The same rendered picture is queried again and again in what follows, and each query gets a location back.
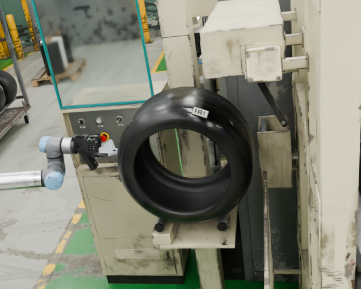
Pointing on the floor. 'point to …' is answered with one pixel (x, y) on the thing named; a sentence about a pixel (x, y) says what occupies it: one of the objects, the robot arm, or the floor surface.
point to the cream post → (194, 164)
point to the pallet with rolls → (43, 74)
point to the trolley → (0, 130)
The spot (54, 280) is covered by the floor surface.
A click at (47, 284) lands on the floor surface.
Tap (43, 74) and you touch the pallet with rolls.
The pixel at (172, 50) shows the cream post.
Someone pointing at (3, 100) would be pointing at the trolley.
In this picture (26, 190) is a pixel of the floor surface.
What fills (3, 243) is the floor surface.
